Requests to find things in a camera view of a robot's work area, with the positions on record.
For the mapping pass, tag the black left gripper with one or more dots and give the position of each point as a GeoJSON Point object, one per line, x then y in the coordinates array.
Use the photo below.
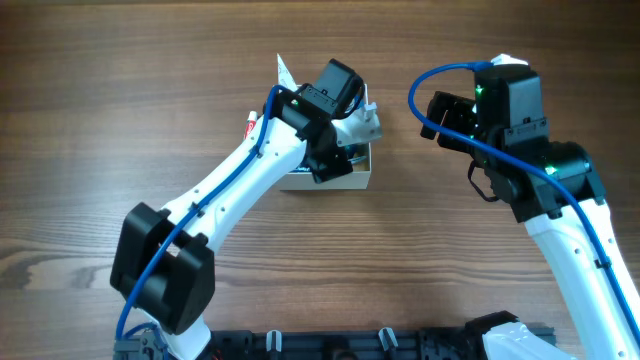
{"type": "Point", "coordinates": [329, 161]}

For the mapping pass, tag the blue white toothbrush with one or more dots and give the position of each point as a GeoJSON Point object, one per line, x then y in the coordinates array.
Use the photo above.
{"type": "Point", "coordinates": [303, 168]}

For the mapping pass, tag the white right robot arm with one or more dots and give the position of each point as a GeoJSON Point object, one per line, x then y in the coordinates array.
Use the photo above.
{"type": "Point", "coordinates": [554, 190]}

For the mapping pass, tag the white lotion tube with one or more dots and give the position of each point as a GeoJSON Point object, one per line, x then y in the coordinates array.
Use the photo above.
{"type": "Point", "coordinates": [284, 77]}

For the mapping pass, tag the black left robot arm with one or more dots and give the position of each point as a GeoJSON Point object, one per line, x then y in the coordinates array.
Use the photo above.
{"type": "Point", "coordinates": [164, 265]}

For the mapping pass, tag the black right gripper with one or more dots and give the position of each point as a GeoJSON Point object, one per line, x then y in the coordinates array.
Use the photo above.
{"type": "Point", "coordinates": [458, 108]}

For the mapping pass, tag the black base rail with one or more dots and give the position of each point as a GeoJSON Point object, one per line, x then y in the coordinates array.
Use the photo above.
{"type": "Point", "coordinates": [426, 343]}

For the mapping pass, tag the Colgate toothpaste tube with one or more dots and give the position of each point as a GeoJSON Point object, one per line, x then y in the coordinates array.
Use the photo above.
{"type": "Point", "coordinates": [250, 123]}

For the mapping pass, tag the white cardboard box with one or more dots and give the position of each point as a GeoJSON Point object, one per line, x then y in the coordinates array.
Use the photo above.
{"type": "Point", "coordinates": [350, 181]}

